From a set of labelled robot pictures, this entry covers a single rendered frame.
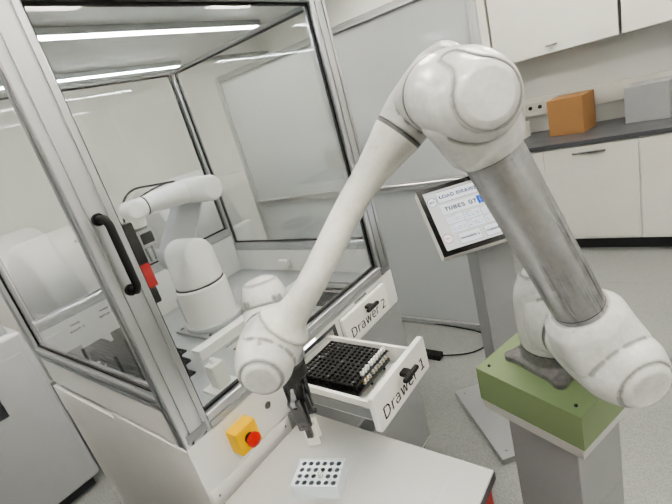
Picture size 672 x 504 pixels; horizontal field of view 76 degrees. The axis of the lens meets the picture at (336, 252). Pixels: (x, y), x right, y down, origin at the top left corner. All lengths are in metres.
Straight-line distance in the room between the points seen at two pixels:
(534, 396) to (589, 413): 0.12
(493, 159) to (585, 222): 3.27
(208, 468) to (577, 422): 0.89
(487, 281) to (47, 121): 1.65
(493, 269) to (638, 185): 2.04
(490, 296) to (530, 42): 2.57
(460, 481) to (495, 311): 1.06
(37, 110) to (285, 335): 0.63
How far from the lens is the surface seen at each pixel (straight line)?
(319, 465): 1.22
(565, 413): 1.16
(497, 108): 0.65
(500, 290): 2.03
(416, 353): 1.30
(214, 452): 1.26
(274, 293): 0.90
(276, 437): 1.40
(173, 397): 1.14
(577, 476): 1.37
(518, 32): 4.14
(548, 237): 0.81
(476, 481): 1.15
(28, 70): 1.04
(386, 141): 0.84
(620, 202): 3.88
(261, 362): 0.75
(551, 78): 4.47
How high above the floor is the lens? 1.62
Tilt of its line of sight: 18 degrees down
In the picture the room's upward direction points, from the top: 16 degrees counter-clockwise
